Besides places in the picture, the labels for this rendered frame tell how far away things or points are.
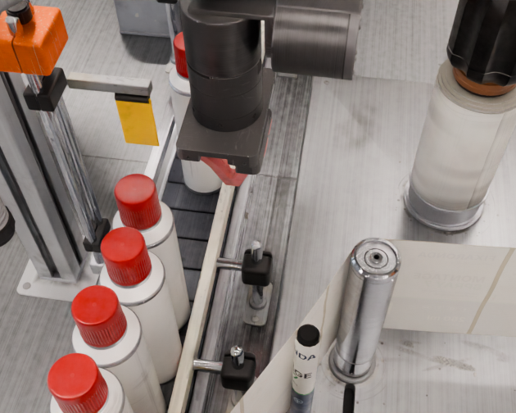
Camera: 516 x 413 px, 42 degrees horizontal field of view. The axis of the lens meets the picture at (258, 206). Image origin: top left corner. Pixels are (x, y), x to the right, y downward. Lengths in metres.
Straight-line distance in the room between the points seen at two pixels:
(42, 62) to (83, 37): 0.60
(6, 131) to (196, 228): 0.25
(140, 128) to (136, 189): 0.07
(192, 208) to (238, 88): 0.30
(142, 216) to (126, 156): 0.37
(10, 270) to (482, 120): 0.54
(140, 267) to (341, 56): 0.21
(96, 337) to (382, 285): 0.21
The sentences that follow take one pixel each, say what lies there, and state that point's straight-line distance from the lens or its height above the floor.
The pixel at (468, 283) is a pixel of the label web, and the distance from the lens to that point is 0.59.
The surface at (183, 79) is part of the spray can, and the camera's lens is 0.67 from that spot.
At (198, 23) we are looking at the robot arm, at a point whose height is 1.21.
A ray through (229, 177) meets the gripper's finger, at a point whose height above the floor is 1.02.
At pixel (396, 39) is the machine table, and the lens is 1.08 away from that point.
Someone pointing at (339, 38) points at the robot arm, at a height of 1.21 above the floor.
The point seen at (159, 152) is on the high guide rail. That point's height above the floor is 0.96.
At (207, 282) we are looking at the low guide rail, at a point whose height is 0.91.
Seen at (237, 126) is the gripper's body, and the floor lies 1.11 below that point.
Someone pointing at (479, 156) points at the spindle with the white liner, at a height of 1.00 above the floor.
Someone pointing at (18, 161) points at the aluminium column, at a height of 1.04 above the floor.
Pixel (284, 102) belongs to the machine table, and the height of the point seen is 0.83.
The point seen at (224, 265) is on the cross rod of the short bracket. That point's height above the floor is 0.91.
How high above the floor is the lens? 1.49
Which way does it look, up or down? 53 degrees down
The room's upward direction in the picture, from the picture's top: 1 degrees counter-clockwise
